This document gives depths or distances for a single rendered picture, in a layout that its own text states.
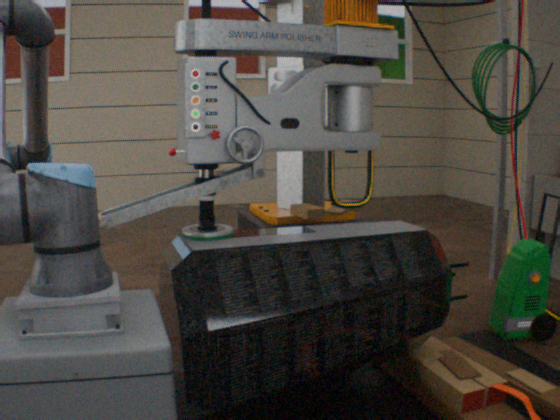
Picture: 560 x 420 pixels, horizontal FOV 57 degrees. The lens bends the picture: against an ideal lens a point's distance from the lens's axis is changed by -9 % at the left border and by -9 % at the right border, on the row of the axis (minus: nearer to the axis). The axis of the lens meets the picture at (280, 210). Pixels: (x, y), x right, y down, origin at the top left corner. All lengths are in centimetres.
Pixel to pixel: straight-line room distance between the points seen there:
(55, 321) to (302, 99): 149
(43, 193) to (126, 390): 43
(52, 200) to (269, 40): 135
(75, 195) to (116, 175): 714
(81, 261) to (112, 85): 711
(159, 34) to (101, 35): 85
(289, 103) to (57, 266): 138
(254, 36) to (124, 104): 607
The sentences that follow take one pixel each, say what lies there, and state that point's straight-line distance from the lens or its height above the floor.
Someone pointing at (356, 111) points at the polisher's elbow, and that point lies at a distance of 244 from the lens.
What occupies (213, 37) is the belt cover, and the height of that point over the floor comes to 160.
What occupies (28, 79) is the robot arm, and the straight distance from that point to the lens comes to 172.
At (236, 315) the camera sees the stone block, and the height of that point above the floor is 61.
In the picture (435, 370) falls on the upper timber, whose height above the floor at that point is 21.
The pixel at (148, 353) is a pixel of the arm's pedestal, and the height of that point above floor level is 84.
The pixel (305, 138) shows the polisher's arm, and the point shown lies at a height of 120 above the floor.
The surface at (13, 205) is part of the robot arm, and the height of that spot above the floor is 112.
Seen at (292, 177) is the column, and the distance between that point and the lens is 306.
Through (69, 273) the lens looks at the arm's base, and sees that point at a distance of 118.
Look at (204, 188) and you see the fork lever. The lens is 225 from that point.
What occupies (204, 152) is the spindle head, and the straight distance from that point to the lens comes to 219.
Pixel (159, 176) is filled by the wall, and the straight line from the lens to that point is 830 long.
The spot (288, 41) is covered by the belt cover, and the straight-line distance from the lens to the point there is 231.
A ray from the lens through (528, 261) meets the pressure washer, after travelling 338.
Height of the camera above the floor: 128
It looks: 9 degrees down
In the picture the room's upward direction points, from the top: straight up
